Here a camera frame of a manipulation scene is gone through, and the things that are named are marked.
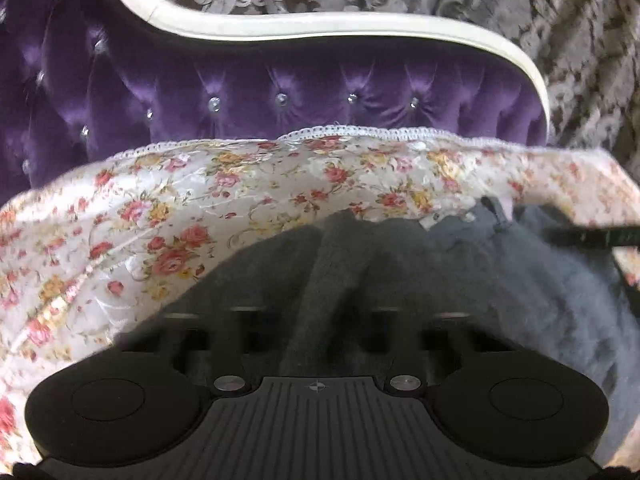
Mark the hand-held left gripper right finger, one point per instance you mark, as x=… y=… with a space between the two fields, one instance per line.
x=372 y=332

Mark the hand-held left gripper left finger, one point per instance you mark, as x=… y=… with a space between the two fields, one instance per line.
x=250 y=332

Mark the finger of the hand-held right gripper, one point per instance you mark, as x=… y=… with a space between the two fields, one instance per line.
x=595 y=237

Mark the grey argyle sweater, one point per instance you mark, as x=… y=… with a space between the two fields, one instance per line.
x=500 y=285

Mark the floral blanket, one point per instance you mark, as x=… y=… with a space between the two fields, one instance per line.
x=150 y=220

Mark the damask curtain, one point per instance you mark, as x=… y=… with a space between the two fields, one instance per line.
x=575 y=35

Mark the purple tufted velvet headboard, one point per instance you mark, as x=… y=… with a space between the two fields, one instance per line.
x=250 y=65

